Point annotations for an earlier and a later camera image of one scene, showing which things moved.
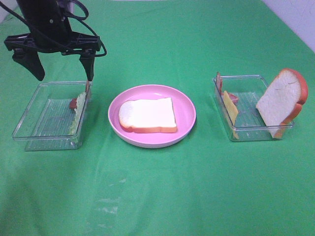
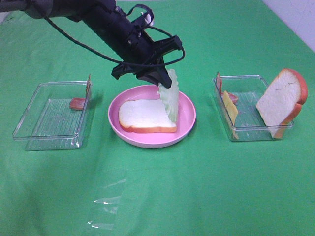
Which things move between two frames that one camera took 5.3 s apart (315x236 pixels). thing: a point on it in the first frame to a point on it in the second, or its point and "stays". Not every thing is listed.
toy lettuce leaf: [80, 100] to [171, 95]
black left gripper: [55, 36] to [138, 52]
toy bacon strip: [220, 84] stays
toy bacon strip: [73, 103] stays
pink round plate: [184, 110] stays
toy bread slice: [155, 115] stays
